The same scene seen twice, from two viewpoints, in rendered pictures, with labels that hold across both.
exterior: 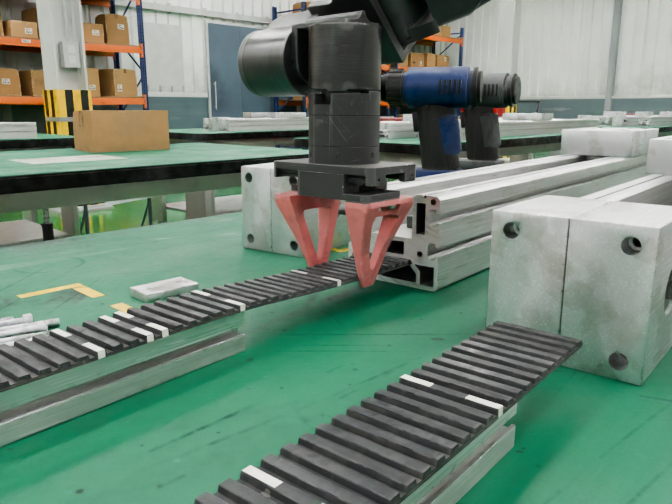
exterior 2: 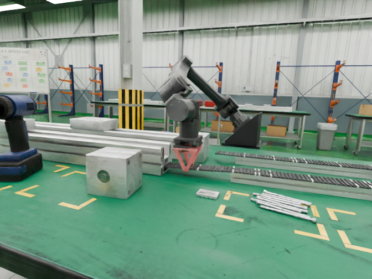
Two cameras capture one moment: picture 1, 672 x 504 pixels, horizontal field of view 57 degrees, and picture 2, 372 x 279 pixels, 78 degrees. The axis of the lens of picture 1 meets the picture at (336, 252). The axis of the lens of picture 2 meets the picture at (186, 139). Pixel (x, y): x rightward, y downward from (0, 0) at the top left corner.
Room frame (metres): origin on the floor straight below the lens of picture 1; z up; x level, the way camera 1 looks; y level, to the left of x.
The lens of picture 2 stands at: (0.78, 0.60, 1.01)
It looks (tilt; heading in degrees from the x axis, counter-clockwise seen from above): 10 degrees down; 246
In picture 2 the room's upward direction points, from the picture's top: 2 degrees clockwise
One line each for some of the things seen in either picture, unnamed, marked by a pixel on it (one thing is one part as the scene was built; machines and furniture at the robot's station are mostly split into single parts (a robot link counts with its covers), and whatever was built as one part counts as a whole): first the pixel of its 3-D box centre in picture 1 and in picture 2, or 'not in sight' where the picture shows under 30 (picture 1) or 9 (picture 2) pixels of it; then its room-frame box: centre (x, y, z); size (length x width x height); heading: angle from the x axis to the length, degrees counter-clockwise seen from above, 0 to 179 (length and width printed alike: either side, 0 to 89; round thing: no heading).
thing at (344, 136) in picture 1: (344, 138); (189, 130); (0.50, -0.01, 0.91); 0.10 x 0.07 x 0.07; 51
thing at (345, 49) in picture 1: (339, 60); (189, 109); (0.51, 0.00, 0.98); 0.07 x 0.06 x 0.07; 48
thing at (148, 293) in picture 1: (164, 289); (207, 194); (0.52, 0.15, 0.78); 0.05 x 0.03 x 0.01; 135
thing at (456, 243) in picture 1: (552, 193); (60, 146); (0.86, -0.31, 0.82); 0.80 x 0.10 x 0.09; 140
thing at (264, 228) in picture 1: (307, 206); (118, 169); (0.71, 0.03, 0.83); 0.11 x 0.10 x 0.10; 54
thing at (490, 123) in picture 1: (460, 135); not in sight; (1.15, -0.23, 0.89); 0.20 x 0.08 x 0.22; 60
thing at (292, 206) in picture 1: (331, 224); (187, 155); (0.51, 0.00, 0.84); 0.07 x 0.07 x 0.09; 51
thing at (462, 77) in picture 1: (413, 141); (8, 138); (0.96, -0.12, 0.89); 0.20 x 0.08 x 0.22; 72
